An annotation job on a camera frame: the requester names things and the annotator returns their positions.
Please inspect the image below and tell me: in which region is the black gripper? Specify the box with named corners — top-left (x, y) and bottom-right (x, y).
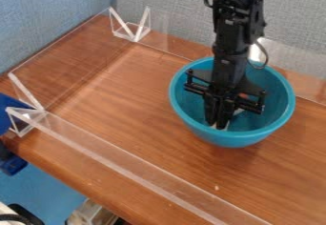
top-left (183, 57), bottom-right (266, 129)

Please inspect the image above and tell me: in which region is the clear acrylic left barrier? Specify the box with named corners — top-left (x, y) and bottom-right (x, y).
top-left (8, 10), bottom-right (113, 109)

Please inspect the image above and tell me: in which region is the blue plastic bowl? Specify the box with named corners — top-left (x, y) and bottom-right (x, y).
top-left (169, 55), bottom-right (297, 149)

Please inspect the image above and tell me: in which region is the clear acrylic barrier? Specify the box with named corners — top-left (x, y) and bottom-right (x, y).
top-left (142, 9), bottom-right (326, 106)
top-left (6, 107), bottom-right (272, 225)
top-left (8, 10), bottom-right (113, 109)

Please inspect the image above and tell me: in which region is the clear acrylic corner bracket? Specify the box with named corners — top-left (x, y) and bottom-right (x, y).
top-left (109, 7), bottom-right (151, 42)

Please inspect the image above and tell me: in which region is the clear acrylic back barrier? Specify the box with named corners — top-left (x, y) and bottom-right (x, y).
top-left (142, 9), bottom-right (326, 106)

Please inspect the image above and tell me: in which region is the black cable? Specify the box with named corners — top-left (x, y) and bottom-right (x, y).
top-left (248, 39), bottom-right (270, 71)

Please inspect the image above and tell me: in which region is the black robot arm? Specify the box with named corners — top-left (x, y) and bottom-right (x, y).
top-left (185, 0), bottom-right (266, 130)

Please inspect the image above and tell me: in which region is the white brown toy mushroom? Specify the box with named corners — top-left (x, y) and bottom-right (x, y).
top-left (210, 109), bottom-right (245, 131)

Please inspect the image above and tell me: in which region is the clear acrylic front barrier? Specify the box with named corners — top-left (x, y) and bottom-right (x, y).
top-left (6, 107), bottom-right (272, 225)

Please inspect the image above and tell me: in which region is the clear box under table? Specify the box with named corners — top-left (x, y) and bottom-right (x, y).
top-left (66, 199), bottom-right (125, 225)

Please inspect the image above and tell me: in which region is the blue clamp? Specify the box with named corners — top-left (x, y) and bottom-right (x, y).
top-left (0, 92), bottom-right (31, 176)

